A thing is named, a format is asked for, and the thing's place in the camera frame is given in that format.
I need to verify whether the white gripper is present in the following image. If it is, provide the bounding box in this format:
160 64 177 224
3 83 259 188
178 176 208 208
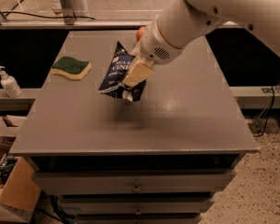
122 21 184 87

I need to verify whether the blue potato chip bag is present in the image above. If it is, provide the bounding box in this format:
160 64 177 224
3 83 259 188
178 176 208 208
98 42 147 102

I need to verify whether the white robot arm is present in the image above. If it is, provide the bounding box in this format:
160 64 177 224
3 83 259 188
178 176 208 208
122 0 280 88

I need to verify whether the green and yellow sponge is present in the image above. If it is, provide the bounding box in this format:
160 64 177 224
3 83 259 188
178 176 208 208
50 56 91 80

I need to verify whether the red apple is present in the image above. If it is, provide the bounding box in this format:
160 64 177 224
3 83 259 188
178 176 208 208
136 26 146 42

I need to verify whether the grey drawer cabinet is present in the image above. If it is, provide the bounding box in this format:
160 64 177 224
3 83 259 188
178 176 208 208
12 31 258 224

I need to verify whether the top drawer knob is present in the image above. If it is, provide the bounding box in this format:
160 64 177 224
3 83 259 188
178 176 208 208
132 183 141 193

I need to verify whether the drawer knob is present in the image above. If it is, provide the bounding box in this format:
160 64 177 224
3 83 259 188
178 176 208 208
132 183 141 193
134 206 142 216

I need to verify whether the white pump soap bottle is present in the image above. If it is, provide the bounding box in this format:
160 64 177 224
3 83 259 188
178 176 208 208
0 65 22 98

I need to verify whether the cardboard box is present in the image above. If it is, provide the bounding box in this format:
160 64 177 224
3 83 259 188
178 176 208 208
0 118 41 223

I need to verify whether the black cable on ledge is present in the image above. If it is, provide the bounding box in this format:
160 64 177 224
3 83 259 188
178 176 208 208
0 0 97 21

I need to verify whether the black cable on floor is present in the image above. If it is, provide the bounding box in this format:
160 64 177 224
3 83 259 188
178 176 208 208
251 85 276 138

